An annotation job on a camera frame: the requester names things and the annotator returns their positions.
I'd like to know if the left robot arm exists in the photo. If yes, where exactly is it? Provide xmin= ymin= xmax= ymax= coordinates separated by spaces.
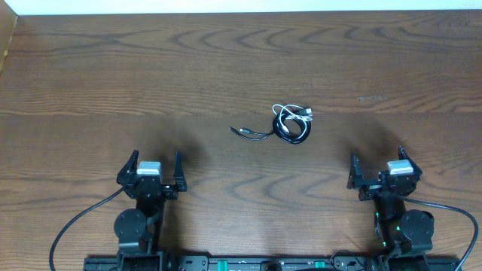
xmin=114 ymin=150 xmax=188 ymax=270

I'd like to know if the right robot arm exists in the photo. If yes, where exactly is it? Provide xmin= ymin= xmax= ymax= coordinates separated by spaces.
xmin=347 ymin=146 xmax=435 ymax=270

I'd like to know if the white USB cable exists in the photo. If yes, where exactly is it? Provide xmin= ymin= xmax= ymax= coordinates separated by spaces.
xmin=271 ymin=103 xmax=314 ymax=139

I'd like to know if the thick black USB cable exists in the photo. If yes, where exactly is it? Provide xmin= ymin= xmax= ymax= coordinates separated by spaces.
xmin=272 ymin=105 xmax=312 ymax=145

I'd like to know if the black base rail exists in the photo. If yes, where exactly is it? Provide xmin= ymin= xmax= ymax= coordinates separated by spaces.
xmin=83 ymin=253 xmax=458 ymax=271

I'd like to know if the thin black USB cable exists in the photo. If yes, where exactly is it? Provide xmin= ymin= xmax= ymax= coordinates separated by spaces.
xmin=228 ymin=126 xmax=276 ymax=142

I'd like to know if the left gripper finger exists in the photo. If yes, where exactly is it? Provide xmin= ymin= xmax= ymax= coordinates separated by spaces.
xmin=173 ymin=151 xmax=187 ymax=191
xmin=116 ymin=150 xmax=139 ymax=184

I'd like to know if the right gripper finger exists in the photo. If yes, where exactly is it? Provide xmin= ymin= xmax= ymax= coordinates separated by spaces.
xmin=346 ymin=153 xmax=362 ymax=189
xmin=398 ymin=146 xmax=423 ymax=176

